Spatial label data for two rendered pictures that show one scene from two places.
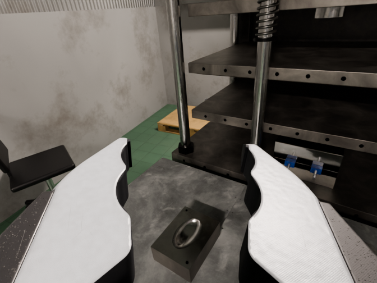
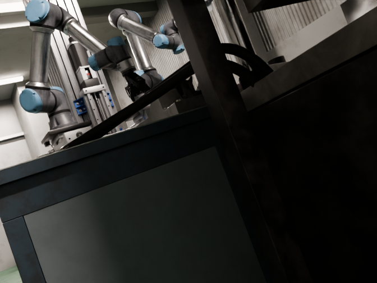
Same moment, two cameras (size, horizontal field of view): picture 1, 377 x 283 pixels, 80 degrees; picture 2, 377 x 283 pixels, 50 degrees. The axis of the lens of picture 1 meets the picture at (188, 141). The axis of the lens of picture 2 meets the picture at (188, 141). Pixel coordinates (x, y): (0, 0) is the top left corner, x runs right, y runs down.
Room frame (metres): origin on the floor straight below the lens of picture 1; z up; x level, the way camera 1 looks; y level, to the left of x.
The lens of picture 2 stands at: (0.86, -2.05, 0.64)
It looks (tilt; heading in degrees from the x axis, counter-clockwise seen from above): 3 degrees up; 120
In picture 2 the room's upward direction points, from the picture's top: 21 degrees counter-clockwise
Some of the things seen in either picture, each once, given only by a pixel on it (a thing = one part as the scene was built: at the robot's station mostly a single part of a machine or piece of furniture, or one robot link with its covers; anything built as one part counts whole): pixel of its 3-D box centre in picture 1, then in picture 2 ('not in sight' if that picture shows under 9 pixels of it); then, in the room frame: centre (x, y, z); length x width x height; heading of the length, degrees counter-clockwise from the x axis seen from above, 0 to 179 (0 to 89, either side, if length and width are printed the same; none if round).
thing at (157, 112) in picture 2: not in sight; (181, 109); (0.05, -0.63, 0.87); 0.50 x 0.26 x 0.14; 144
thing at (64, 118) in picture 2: not in sight; (62, 122); (-0.69, -0.55, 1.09); 0.15 x 0.15 x 0.10
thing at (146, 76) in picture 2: not in sight; (138, 82); (-0.46, -0.10, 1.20); 0.13 x 0.12 x 0.14; 88
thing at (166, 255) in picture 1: (187, 240); not in sight; (0.51, 0.03, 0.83); 0.20 x 0.15 x 0.07; 144
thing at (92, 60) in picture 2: not in sight; (103, 60); (-0.27, -0.59, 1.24); 0.11 x 0.11 x 0.08; 10
